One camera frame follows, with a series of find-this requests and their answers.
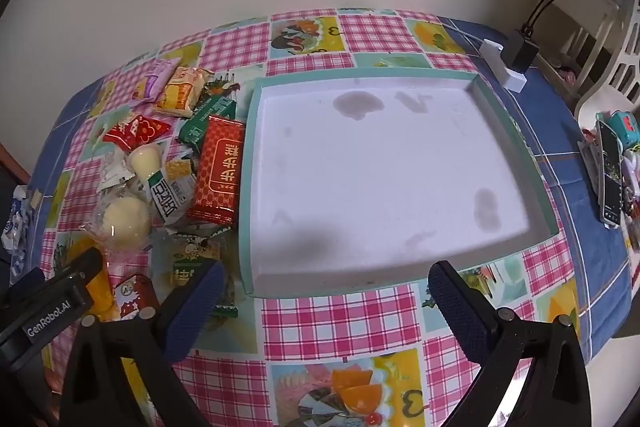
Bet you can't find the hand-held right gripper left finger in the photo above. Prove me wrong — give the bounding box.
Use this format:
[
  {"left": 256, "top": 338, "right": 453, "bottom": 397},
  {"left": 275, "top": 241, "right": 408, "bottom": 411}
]
[{"left": 59, "top": 259, "right": 227, "bottom": 427}]

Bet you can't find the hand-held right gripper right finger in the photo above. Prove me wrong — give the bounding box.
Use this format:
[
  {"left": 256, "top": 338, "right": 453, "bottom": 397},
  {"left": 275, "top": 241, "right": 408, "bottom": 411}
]
[{"left": 427, "top": 260, "right": 606, "bottom": 427}]

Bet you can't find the white tray with teal rim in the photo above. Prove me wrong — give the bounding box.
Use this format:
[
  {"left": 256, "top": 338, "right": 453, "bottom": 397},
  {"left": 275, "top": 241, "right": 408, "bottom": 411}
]
[{"left": 237, "top": 66, "right": 561, "bottom": 300}]

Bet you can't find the green white cartoon packet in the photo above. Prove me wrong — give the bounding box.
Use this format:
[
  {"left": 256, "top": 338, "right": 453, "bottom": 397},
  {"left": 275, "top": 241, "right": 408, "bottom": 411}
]
[{"left": 170, "top": 232, "right": 226, "bottom": 288}]

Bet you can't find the small red cartoon packet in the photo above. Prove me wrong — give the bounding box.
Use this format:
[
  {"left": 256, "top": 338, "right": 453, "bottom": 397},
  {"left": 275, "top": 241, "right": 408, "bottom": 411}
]
[{"left": 114, "top": 274, "right": 161, "bottom": 320}]

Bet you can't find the blue white plastic bag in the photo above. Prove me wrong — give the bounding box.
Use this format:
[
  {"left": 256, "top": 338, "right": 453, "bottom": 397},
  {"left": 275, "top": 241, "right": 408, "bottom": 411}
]
[{"left": 0, "top": 187, "right": 43, "bottom": 253}]

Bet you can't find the round cream bun clear wrapper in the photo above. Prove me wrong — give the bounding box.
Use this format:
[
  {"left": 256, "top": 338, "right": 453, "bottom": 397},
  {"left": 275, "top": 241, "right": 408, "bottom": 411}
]
[{"left": 82, "top": 194, "right": 156, "bottom": 253}]

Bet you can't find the cream bun white green packet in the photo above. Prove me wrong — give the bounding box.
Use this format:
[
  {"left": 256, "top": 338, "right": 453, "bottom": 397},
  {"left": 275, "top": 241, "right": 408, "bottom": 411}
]
[{"left": 127, "top": 143, "right": 198, "bottom": 225}]

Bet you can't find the large orange-red patterned packet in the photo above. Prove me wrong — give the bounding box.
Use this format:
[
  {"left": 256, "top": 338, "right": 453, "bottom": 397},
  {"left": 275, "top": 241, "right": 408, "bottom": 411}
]
[{"left": 192, "top": 114, "right": 246, "bottom": 226}]

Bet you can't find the checkered picture tablecloth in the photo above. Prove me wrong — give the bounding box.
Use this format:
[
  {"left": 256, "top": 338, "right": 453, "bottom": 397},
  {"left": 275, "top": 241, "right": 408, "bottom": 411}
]
[{"left": 27, "top": 7, "right": 633, "bottom": 427}]

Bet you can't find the red snack packet white print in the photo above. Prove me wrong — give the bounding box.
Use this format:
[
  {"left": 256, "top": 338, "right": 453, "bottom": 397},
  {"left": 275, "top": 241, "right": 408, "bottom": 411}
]
[{"left": 102, "top": 113, "right": 176, "bottom": 152}]

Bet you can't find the green snack packet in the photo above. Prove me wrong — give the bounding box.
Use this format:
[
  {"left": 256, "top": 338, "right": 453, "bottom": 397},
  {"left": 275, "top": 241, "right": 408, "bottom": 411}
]
[{"left": 178, "top": 94, "right": 238, "bottom": 146}]

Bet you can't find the black smartphone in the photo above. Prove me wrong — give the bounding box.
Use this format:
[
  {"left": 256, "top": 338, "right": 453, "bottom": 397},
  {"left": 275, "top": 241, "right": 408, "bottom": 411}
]
[{"left": 595, "top": 119, "right": 626, "bottom": 228}]

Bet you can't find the orange yellow snack packet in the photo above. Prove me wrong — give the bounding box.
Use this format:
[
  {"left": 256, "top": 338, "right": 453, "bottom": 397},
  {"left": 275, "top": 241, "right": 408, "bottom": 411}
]
[{"left": 150, "top": 67, "right": 216, "bottom": 118}]

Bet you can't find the purple snack packet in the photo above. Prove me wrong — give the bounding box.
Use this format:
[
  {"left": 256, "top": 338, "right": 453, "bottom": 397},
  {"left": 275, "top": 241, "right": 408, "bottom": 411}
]
[{"left": 131, "top": 58, "right": 182, "bottom": 102}]

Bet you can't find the teal toy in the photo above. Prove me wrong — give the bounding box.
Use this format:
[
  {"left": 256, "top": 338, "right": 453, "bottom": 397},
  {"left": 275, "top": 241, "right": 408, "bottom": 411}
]
[{"left": 607, "top": 109, "right": 640, "bottom": 142}]

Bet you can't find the white power strip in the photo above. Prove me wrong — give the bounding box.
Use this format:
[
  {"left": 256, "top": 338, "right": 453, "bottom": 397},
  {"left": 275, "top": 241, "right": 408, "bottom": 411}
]
[{"left": 479, "top": 38, "right": 527, "bottom": 92}]

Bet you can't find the black charger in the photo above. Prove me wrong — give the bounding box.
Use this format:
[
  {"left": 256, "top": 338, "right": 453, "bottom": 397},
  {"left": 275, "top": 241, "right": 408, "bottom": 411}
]
[{"left": 505, "top": 27, "right": 540, "bottom": 74}]

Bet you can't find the white plastic chair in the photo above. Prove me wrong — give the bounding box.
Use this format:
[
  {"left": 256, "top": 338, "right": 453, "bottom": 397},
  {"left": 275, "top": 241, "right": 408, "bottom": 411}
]
[{"left": 574, "top": 0, "right": 640, "bottom": 122}]

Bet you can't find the cream wooden stool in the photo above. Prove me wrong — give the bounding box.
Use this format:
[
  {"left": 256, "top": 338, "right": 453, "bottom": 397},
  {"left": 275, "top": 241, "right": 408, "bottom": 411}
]
[{"left": 540, "top": 0, "right": 623, "bottom": 72}]

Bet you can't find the white cable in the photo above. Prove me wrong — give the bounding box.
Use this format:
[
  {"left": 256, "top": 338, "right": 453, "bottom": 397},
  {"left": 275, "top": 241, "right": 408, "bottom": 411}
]
[{"left": 445, "top": 21, "right": 486, "bottom": 45}]

